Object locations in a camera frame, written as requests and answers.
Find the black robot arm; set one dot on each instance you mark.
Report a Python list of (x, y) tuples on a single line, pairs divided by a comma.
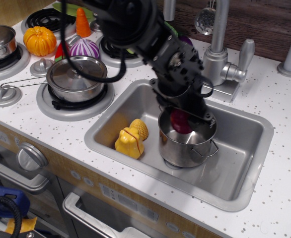
[(139, 25)]

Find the stove burner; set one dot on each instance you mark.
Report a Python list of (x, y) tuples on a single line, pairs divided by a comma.
[(50, 19), (17, 65), (44, 102), (111, 55)]

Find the steel saucepan with lid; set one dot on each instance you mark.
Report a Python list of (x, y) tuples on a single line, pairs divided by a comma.
[(70, 85)]

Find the yellow toy bell pepper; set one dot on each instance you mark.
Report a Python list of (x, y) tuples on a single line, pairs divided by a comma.
[(130, 143)]

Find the silver oven door handle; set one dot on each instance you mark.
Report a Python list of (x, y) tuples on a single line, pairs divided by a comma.
[(104, 230)]

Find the back right stove burner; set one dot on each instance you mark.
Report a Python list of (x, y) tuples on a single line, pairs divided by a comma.
[(111, 55)]

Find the silver stove knob front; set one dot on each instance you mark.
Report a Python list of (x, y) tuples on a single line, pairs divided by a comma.
[(8, 97)]

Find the green toy plate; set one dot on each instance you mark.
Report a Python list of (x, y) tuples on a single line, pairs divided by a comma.
[(71, 10)]

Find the yellow cloth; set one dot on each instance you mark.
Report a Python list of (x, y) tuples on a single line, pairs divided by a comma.
[(26, 225)]

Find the hanging silver strainer ladle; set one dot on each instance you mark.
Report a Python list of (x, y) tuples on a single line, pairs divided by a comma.
[(205, 19)]

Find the orange toy carrot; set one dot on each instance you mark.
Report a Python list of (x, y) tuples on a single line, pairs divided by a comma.
[(82, 25)]

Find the silver toy faucet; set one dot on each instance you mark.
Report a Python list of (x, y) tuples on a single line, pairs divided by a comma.
[(225, 76)]

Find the silver sink basin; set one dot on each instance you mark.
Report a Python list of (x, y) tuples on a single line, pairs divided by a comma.
[(230, 169)]

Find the green toy bitter gourd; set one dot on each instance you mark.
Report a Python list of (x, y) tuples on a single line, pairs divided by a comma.
[(171, 28)]

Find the yellow toy corn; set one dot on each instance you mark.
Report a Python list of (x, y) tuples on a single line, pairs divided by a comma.
[(141, 127)]

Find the steel pot in sink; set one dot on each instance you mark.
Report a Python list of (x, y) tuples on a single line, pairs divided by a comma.
[(185, 150)]

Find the blue clamp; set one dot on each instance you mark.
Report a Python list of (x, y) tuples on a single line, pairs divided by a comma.
[(13, 202)]

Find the silver post middle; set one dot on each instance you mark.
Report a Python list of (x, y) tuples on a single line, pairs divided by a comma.
[(169, 7)]

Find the silver stove knob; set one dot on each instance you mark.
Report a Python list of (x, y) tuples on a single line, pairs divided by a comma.
[(94, 26), (8, 97), (41, 67)]

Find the silver oven dial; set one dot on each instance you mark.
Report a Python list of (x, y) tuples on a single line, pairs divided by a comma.
[(30, 158)]

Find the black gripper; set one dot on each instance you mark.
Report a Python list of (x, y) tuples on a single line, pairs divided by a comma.
[(187, 100)]

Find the small steel pot left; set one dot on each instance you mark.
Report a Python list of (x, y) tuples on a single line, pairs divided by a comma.
[(8, 43)]

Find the silver stove knob middle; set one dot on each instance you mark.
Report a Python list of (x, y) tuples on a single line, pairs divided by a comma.
[(41, 67)]

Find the red green toy pepper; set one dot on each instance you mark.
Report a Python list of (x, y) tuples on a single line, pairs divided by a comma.
[(60, 53)]

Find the back left stove burner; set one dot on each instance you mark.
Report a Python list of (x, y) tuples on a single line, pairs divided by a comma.
[(50, 19)]

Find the orange toy pumpkin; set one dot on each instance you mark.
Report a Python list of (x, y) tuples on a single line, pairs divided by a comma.
[(39, 41)]

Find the purple toy eggplant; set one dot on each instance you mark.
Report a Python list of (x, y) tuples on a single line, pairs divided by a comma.
[(185, 40)]

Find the front stove burner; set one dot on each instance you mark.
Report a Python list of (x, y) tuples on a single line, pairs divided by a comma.
[(44, 102)]

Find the purple striped toy onion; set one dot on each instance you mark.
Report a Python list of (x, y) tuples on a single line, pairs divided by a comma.
[(78, 46)]

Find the silver left drawer handle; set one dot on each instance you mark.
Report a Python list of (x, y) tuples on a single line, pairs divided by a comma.
[(36, 185)]

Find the silver stove knob back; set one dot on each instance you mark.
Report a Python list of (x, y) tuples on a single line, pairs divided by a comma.
[(94, 26)]

